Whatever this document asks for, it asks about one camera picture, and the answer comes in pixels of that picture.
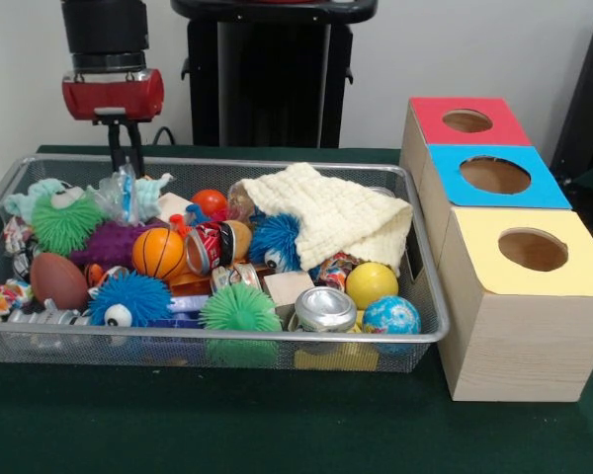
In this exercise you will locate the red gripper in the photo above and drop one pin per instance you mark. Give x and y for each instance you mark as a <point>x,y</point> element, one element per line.
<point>113,96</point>

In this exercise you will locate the crushed clear plastic bottle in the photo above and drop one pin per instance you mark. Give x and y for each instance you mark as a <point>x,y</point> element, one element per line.
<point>121,195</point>

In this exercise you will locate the cream waffle cloth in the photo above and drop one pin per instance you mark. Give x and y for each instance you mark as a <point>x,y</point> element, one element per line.
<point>336,217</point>

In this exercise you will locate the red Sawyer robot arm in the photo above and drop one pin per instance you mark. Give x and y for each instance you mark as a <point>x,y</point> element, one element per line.
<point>104,29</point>

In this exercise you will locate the green spiky ball with eyes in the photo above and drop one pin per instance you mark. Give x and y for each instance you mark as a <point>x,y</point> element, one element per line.
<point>66,222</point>

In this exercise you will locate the purple spiky ball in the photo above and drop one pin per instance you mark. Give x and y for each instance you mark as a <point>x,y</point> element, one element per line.
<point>111,244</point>

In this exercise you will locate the orange basketball toy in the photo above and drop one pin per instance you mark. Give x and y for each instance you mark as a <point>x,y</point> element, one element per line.
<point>159,253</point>

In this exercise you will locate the blue spiky ball with eye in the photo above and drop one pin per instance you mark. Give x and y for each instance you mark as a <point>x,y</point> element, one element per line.
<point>133,296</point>

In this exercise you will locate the brown football toy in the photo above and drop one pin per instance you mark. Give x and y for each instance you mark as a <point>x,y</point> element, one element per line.
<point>59,281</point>

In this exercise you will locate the crushed silver can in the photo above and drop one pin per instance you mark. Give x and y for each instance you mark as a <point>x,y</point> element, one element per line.
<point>325,308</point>

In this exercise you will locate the yellow ball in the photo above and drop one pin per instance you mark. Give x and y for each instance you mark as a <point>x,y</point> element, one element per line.
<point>372,286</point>

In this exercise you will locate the dark green tablecloth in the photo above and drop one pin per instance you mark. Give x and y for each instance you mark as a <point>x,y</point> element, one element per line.
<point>227,424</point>

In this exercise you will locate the blue globe ball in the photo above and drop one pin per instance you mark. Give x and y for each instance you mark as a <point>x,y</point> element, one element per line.
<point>391,316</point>

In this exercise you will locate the black panel on stand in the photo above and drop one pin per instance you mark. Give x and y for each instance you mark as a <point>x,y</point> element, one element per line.
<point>588,99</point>

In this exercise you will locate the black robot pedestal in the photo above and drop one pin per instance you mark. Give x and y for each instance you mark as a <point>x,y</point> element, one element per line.
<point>277,74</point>

